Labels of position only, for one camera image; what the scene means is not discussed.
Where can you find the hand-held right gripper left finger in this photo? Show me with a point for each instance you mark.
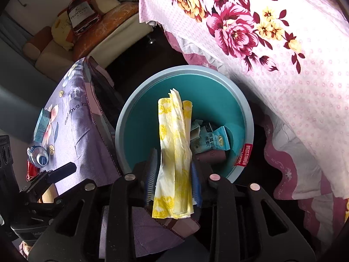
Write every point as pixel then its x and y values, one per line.
pixel 151 177

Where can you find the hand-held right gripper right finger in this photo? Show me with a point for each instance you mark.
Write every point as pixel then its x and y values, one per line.
pixel 196 185

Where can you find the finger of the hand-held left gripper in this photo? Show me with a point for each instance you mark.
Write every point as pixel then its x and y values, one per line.
pixel 61 170
pixel 41 208

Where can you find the clear plastic water bottle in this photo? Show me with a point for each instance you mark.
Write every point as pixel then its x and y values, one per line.
pixel 38 157

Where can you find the red wafer snack packet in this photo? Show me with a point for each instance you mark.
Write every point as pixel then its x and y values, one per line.
pixel 31 173

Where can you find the yellow white tissue pack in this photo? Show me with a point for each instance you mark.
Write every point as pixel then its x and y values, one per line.
pixel 171 147

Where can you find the green white milk carton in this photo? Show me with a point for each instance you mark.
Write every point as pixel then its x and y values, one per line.
pixel 41 127

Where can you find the teal plastic bin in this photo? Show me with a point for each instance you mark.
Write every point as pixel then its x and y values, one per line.
pixel 212 95

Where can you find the purple floral blanket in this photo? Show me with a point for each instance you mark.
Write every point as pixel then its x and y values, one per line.
pixel 79 131

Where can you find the teal snack packet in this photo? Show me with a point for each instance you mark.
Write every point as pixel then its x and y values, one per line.
pixel 215 140

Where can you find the grey curtain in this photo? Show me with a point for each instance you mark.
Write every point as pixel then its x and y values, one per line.
pixel 16 92

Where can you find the beige sofa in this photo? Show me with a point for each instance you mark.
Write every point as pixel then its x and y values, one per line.
pixel 51 57

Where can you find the pink floral blanket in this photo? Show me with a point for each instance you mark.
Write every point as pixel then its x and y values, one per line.
pixel 272 73

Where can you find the yellow pillow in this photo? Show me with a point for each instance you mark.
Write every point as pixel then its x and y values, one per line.
pixel 61 32

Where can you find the orange seat cushion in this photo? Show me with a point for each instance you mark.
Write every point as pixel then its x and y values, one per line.
pixel 109 24

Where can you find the bottle shaped pillow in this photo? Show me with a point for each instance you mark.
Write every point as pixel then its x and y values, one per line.
pixel 81 13

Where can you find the beige pillow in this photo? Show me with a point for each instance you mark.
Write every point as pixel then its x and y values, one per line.
pixel 105 1

